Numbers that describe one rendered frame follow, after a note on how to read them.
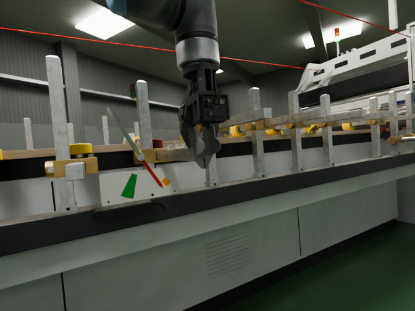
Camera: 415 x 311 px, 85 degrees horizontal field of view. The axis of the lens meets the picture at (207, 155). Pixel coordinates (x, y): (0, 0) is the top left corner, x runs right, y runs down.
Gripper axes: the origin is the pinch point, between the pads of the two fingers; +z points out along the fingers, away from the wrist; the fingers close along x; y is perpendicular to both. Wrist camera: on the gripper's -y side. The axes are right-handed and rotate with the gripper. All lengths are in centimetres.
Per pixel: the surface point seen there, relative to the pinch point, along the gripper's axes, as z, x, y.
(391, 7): -128, 257, -68
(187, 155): -1.7, -1.5, -4.7
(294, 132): -8, 69, -34
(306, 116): -12, 48, -10
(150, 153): -2.9, -3.5, -32.6
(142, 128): -11.5, -5.1, -33.4
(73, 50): -237, -32, -526
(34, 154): -6, -38, -50
